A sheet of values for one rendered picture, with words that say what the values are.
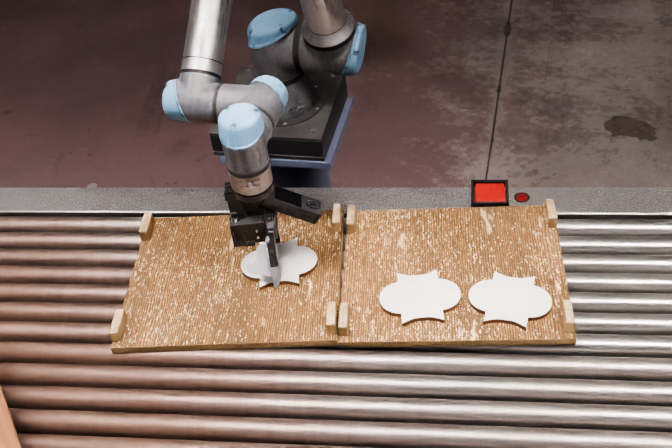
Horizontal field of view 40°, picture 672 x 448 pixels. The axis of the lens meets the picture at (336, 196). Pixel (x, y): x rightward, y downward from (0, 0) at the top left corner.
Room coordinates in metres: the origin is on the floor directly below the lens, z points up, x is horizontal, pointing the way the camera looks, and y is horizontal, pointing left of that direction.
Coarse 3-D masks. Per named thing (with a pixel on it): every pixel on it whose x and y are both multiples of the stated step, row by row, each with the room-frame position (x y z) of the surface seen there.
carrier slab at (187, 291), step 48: (192, 240) 1.41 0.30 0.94; (288, 240) 1.37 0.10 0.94; (336, 240) 1.35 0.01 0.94; (144, 288) 1.29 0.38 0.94; (192, 288) 1.27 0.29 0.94; (240, 288) 1.25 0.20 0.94; (288, 288) 1.24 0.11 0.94; (336, 288) 1.22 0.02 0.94; (144, 336) 1.16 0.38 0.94; (192, 336) 1.15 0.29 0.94; (240, 336) 1.13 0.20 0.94; (288, 336) 1.12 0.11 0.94; (336, 336) 1.10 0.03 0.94
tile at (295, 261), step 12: (252, 252) 1.34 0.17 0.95; (288, 252) 1.32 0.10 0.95; (300, 252) 1.32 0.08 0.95; (312, 252) 1.32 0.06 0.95; (288, 264) 1.29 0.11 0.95; (300, 264) 1.29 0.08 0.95; (312, 264) 1.28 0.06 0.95; (252, 276) 1.27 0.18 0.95; (264, 276) 1.27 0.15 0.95; (288, 276) 1.26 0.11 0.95; (300, 276) 1.26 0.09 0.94; (264, 288) 1.24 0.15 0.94
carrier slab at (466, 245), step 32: (384, 224) 1.38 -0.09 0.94; (416, 224) 1.37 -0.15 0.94; (448, 224) 1.36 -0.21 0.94; (480, 224) 1.35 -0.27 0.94; (512, 224) 1.34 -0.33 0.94; (544, 224) 1.32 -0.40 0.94; (352, 256) 1.30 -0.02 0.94; (384, 256) 1.29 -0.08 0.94; (416, 256) 1.28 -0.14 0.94; (448, 256) 1.27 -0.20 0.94; (480, 256) 1.26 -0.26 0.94; (512, 256) 1.25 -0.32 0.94; (544, 256) 1.24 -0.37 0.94; (352, 288) 1.22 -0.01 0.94; (544, 288) 1.16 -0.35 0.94; (352, 320) 1.14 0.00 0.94; (384, 320) 1.13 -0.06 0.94; (448, 320) 1.11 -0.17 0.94; (480, 320) 1.10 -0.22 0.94; (544, 320) 1.08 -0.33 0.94
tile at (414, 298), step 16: (432, 272) 1.22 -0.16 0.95; (384, 288) 1.20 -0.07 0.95; (400, 288) 1.19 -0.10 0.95; (416, 288) 1.19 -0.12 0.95; (432, 288) 1.18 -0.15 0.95; (448, 288) 1.18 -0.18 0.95; (384, 304) 1.16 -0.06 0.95; (400, 304) 1.15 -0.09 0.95; (416, 304) 1.15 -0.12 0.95; (432, 304) 1.14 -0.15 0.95; (448, 304) 1.14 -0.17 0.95; (416, 320) 1.12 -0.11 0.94; (432, 320) 1.11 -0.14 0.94
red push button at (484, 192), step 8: (480, 184) 1.48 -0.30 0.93; (488, 184) 1.47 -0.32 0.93; (496, 184) 1.47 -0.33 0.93; (480, 192) 1.45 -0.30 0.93; (488, 192) 1.45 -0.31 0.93; (496, 192) 1.44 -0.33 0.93; (504, 192) 1.44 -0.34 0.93; (480, 200) 1.43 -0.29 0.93; (488, 200) 1.42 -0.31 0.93; (496, 200) 1.42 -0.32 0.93; (504, 200) 1.42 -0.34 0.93
